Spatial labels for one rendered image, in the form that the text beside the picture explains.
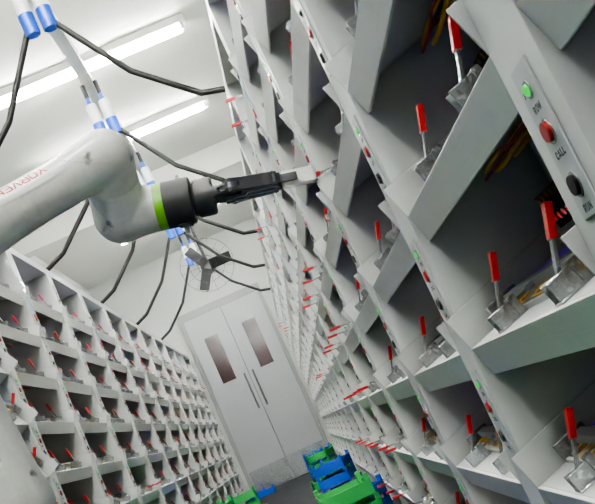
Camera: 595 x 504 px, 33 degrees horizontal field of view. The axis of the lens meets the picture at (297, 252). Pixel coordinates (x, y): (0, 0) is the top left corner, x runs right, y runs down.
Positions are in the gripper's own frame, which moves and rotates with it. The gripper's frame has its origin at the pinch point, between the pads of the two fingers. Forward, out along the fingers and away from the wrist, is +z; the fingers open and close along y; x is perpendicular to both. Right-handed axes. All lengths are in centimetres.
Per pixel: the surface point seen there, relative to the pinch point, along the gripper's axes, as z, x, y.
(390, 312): 13.3, -28.2, -17.5
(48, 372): -110, -8, -226
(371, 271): 11.4, -19.0, -17.4
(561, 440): 24, -54, 55
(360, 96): 9, -3, 55
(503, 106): 14, -22, 108
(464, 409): 23, -51, -17
